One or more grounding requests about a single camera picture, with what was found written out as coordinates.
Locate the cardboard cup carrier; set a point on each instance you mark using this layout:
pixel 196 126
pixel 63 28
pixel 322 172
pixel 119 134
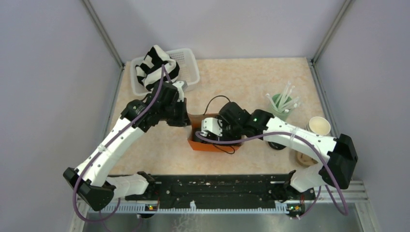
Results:
pixel 305 160

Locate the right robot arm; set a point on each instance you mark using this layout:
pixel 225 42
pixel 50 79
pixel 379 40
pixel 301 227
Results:
pixel 336 156

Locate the white wrapped straws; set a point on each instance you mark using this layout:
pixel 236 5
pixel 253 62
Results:
pixel 287 91

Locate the white plastic basket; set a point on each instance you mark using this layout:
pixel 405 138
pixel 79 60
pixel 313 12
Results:
pixel 189 71

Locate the green straw holder cup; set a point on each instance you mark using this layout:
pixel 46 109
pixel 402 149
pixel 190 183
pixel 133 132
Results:
pixel 277 108

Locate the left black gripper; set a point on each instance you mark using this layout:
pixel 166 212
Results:
pixel 183 120

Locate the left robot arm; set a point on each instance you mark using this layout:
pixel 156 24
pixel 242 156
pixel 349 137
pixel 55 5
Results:
pixel 90 180

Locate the stack of paper cups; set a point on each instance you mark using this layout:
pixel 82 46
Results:
pixel 318 125

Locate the orange paper bag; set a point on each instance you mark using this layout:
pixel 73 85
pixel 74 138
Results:
pixel 198 144

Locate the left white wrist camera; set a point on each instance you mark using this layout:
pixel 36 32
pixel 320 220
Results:
pixel 181 86

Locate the black lid on table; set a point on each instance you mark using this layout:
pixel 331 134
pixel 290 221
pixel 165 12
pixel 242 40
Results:
pixel 276 146

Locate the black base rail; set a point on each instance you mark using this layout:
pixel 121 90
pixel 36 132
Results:
pixel 216 194

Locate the black white striped cloth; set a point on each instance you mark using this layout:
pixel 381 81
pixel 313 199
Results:
pixel 156 64

